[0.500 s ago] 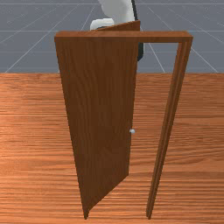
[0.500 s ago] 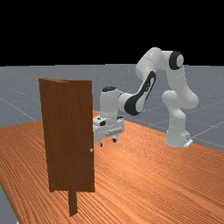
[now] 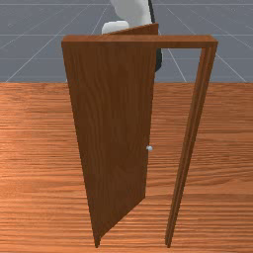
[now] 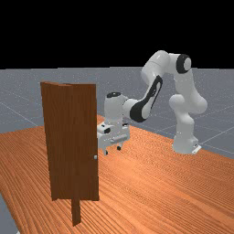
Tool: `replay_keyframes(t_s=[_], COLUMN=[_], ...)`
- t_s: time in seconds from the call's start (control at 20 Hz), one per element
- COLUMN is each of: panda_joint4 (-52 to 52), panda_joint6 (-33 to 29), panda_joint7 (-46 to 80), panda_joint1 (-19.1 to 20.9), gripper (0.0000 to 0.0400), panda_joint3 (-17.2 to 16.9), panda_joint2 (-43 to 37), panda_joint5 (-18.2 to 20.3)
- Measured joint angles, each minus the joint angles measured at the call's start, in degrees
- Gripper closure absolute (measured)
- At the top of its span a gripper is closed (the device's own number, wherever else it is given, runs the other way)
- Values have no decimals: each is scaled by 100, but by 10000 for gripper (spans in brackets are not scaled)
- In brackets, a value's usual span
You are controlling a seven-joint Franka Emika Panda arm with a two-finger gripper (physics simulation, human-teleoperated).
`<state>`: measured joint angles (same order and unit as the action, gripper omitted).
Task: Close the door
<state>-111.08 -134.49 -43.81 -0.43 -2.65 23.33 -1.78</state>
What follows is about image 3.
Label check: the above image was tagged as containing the brown wooden door leaf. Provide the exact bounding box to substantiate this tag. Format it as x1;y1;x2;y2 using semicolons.
62;22;160;249

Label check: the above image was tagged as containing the brown wooden door frame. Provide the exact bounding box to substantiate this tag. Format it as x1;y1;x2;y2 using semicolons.
60;35;219;249

